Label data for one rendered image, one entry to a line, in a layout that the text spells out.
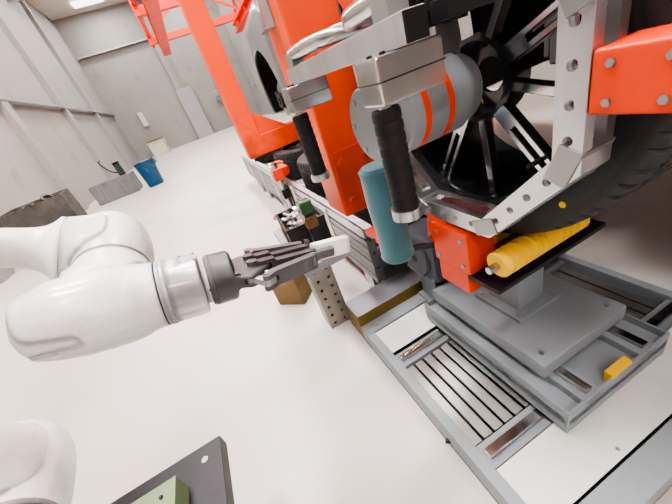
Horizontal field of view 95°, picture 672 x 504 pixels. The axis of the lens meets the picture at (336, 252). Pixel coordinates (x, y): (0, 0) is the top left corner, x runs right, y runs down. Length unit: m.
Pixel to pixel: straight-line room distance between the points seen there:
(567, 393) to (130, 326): 0.91
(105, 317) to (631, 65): 0.63
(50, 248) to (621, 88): 0.73
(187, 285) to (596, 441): 0.93
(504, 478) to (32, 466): 0.92
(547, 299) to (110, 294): 1.01
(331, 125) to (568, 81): 0.65
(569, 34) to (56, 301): 0.65
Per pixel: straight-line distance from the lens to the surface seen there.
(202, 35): 2.91
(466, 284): 0.82
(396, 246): 0.79
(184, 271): 0.45
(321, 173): 0.73
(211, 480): 0.88
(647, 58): 0.47
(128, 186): 8.59
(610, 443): 1.02
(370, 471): 1.06
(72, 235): 0.57
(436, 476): 1.03
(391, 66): 0.39
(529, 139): 0.69
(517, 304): 1.01
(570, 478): 0.96
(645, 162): 0.60
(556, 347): 0.96
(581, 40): 0.49
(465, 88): 0.63
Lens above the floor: 0.95
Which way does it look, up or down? 29 degrees down
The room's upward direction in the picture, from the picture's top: 20 degrees counter-clockwise
